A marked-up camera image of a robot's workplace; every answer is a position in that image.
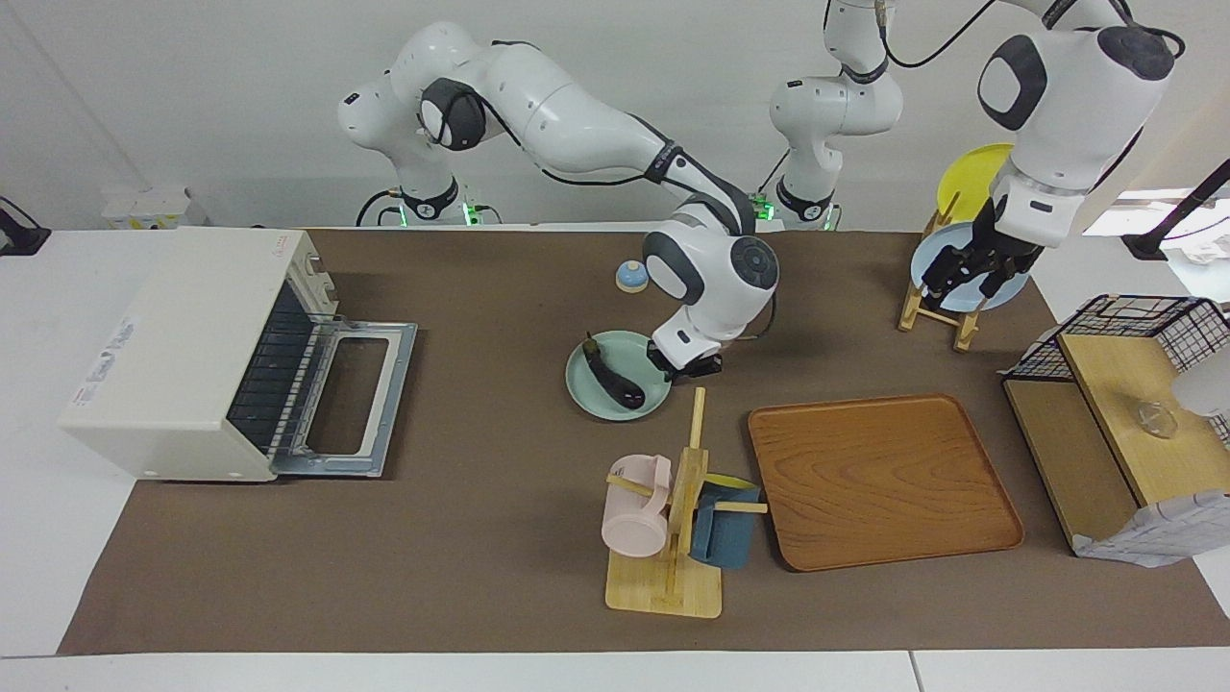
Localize light green plate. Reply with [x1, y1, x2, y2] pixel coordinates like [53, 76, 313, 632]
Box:
[564, 329, 675, 423]

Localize black stand clamp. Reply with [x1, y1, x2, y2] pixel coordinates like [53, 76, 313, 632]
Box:
[0, 195, 52, 258]

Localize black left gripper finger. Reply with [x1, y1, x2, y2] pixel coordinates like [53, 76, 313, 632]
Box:
[920, 244, 976, 310]
[978, 267, 1023, 311]

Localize black wire basket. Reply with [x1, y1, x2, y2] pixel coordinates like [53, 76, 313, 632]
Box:
[1003, 294, 1230, 445]

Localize light blue plate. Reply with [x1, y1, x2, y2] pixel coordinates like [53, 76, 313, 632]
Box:
[909, 221, 1030, 313]

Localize black camera stand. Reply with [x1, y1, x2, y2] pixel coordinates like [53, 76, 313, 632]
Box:
[1122, 158, 1230, 262]

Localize brown wooden tray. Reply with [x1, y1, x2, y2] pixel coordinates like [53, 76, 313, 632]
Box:
[747, 392, 1026, 574]

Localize white box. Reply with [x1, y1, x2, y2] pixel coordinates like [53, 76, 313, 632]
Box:
[100, 185, 194, 231]

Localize clear glass cup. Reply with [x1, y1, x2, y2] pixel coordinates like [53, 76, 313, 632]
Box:
[1138, 398, 1181, 441]

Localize white toaster oven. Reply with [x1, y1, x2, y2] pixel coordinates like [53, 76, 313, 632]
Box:
[57, 225, 340, 482]

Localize oven door with handle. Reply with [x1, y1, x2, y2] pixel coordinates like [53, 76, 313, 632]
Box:
[271, 319, 420, 480]

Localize brown table mat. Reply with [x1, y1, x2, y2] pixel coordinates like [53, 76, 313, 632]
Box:
[58, 228, 1230, 657]

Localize wooden dish rack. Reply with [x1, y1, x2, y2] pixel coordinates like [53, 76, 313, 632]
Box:
[898, 191, 996, 354]

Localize black base cable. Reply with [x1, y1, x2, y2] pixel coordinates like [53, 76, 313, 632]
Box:
[708, 146, 791, 224]
[355, 186, 406, 230]

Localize yellow plate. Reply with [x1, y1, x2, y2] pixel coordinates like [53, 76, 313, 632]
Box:
[936, 142, 1018, 225]

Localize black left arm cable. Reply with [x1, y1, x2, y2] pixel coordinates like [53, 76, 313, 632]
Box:
[878, 0, 1002, 70]

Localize wooden mug tree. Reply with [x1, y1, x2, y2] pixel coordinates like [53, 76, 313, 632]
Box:
[604, 386, 771, 620]

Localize dark purple eggplant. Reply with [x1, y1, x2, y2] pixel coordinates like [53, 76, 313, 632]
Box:
[581, 333, 648, 410]

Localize wire basket wooden shelf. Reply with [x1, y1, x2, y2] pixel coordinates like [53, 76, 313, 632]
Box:
[1001, 331, 1230, 560]

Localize dark blue mug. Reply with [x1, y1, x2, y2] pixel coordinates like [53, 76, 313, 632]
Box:
[688, 473, 763, 570]

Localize pink mug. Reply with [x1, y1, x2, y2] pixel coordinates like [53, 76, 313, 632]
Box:
[601, 454, 674, 559]

